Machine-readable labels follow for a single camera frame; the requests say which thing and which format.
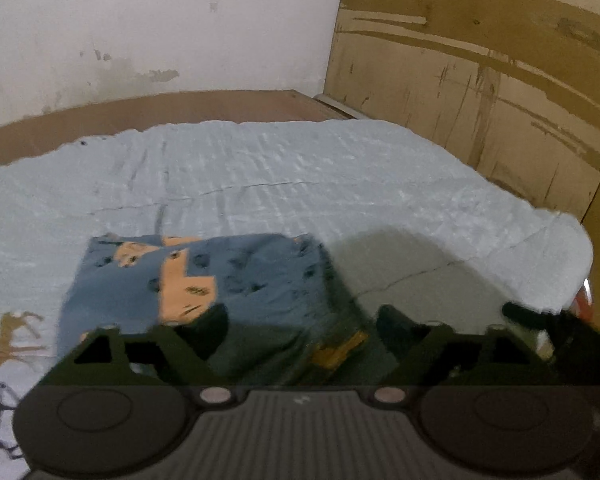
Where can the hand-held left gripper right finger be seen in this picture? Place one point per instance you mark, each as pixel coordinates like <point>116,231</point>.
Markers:
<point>397,327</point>

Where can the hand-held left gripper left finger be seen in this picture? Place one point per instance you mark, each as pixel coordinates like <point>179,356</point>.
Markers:
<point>212,327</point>

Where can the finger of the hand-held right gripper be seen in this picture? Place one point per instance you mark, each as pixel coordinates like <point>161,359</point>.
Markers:
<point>527,315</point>

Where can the blue pants with orange print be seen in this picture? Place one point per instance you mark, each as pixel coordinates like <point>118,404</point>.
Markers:
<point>260,300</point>

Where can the light blue bed quilt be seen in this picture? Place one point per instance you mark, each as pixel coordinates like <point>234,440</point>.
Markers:
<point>280,180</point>

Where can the scratched plywood board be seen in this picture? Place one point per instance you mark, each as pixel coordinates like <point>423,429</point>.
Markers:
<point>480,60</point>

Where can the brown wooden bed frame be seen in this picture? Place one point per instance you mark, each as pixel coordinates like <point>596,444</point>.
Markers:
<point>155,110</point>

